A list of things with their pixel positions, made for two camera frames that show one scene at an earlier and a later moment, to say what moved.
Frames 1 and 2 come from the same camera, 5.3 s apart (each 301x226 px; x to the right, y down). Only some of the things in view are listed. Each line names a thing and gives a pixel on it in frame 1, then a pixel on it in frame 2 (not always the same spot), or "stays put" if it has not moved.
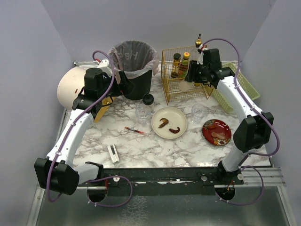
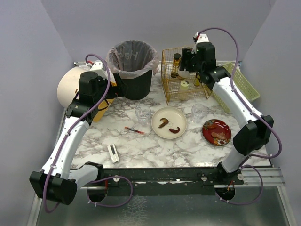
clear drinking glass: (143, 114) stays put
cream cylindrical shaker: (184, 85) stays put
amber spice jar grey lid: (176, 65) stays put
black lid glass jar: (147, 100) to (184, 74)
